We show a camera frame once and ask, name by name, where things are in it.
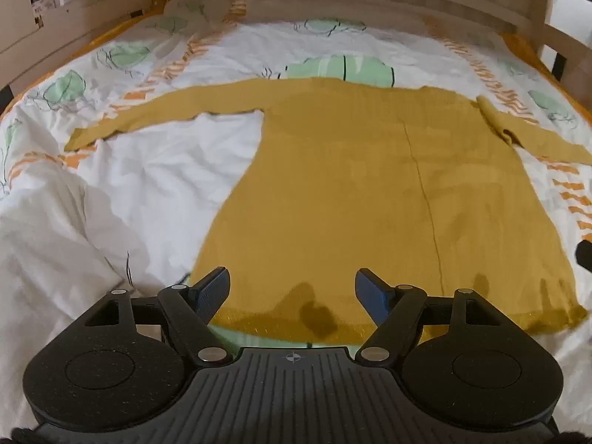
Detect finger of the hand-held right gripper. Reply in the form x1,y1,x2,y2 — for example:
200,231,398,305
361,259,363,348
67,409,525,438
575,239,592,270

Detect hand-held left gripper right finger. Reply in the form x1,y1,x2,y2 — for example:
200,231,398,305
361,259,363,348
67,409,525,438
354,267,506,364

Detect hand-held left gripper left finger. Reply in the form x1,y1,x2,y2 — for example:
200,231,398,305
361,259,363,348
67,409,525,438
85,266,235,366

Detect mustard yellow knit sweater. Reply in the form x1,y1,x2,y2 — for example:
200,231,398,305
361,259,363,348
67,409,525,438
65,76,592,346

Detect white leaf-print blanket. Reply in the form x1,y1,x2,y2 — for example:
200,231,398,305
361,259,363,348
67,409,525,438
0,0,592,431

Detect cluttered background items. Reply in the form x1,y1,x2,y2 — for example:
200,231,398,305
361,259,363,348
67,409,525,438
28,0,59,26

